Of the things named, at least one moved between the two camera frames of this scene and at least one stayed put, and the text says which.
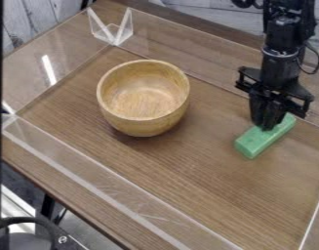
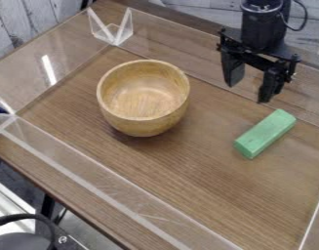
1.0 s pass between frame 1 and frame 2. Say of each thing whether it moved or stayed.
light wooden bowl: stayed
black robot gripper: moved
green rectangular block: stayed
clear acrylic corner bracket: stayed
